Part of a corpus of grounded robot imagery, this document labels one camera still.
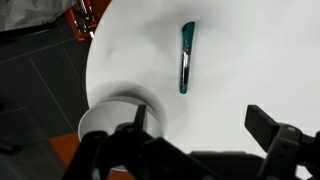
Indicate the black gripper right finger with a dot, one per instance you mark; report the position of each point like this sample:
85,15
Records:
286,150

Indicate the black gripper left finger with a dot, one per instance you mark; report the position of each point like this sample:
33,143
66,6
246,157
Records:
133,153

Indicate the teal silver marker pen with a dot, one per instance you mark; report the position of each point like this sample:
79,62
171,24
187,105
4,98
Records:
187,43

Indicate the grey round bowl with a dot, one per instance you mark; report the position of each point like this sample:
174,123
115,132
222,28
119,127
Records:
110,116

